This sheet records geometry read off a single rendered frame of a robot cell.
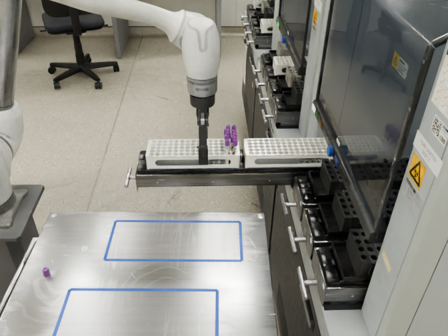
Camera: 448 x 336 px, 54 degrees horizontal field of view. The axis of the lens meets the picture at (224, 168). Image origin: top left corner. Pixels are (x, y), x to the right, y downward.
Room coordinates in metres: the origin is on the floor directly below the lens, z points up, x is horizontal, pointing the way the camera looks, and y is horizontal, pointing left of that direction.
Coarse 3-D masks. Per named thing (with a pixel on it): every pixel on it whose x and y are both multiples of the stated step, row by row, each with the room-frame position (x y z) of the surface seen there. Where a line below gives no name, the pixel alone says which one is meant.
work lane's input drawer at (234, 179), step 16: (144, 160) 1.17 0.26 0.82; (240, 160) 1.18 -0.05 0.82; (128, 176) 1.17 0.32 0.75; (144, 176) 1.11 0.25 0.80; (160, 176) 1.11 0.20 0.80; (176, 176) 1.11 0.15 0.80; (192, 176) 1.11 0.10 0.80; (208, 176) 1.11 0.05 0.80; (224, 176) 1.12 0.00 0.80; (240, 176) 1.12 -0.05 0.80; (256, 176) 1.12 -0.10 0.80; (272, 176) 1.12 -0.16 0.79; (288, 176) 1.13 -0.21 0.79
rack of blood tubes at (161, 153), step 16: (160, 144) 1.20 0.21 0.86; (176, 144) 1.20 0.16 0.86; (192, 144) 1.21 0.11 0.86; (208, 144) 1.21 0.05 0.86; (224, 144) 1.20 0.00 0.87; (160, 160) 1.18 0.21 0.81; (176, 160) 1.19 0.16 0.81; (192, 160) 1.19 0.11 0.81; (208, 160) 1.17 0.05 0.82; (224, 160) 1.16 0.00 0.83
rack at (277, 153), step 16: (256, 144) 1.22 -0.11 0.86; (272, 144) 1.22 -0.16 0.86; (288, 144) 1.21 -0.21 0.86; (304, 144) 1.21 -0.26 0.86; (320, 144) 1.21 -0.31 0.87; (256, 160) 1.19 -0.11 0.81; (272, 160) 1.20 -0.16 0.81; (288, 160) 1.20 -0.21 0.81; (304, 160) 1.17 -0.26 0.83; (320, 160) 1.17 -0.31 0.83
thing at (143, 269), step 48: (48, 240) 0.80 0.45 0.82; (96, 240) 0.80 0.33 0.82; (144, 240) 0.81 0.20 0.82; (192, 240) 0.81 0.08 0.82; (240, 240) 0.81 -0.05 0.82; (48, 288) 0.65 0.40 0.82; (96, 288) 0.65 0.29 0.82; (144, 288) 0.65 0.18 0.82; (192, 288) 0.66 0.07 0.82; (240, 288) 0.66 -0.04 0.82
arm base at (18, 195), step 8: (16, 192) 1.11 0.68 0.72; (24, 192) 1.12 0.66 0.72; (8, 200) 1.03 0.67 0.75; (16, 200) 1.07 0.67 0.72; (0, 208) 1.00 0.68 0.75; (8, 208) 1.02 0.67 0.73; (16, 208) 1.04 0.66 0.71; (0, 216) 0.99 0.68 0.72; (8, 216) 1.00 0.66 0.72; (0, 224) 0.97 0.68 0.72; (8, 224) 0.97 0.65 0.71
